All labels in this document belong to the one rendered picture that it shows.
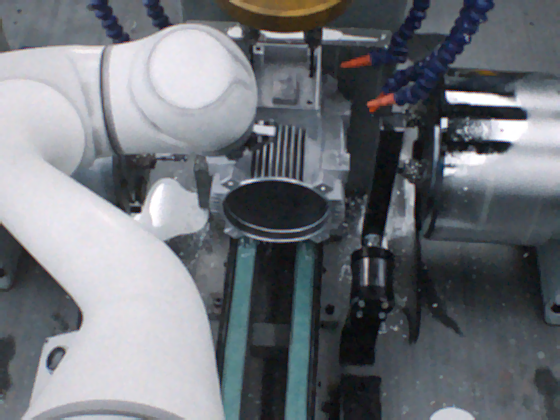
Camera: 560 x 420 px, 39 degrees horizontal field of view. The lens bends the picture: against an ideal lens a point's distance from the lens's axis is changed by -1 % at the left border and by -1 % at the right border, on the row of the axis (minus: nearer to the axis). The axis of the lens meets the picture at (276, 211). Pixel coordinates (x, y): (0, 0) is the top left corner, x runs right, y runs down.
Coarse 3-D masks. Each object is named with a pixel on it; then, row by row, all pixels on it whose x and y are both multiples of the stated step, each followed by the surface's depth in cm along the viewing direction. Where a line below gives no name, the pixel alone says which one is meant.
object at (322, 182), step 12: (324, 84) 115; (336, 84) 116; (228, 168) 106; (228, 180) 106; (240, 180) 106; (312, 180) 106; (324, 180) 105; (324, 192) 106; (228, 228) 116; (312, 240) 116; (324, 240) 116
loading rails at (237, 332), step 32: (224, 224) 133; (256, 256) 121; (320, 256) 117; (224, 288) 114; (256, 288) 126; (320, 288) 114; (224, 320) 111; (320, 320) 111; (224, 352) 111; (256, 352) 120; (288, 352) 119; (224, 384) 107; (288, 384) 107; (320, 384) 108; (288, 416) 104; (320, 416) 115
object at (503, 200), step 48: (432, 96) 109; (480, 96) 103; (528, 96) 103; (432, 144) 107; (480, 144) 101; (528, 144) 101; (432, 192) 106; (480, 192) 103; (528, 192) 102; (480, 240) 110; (528, 240) 109
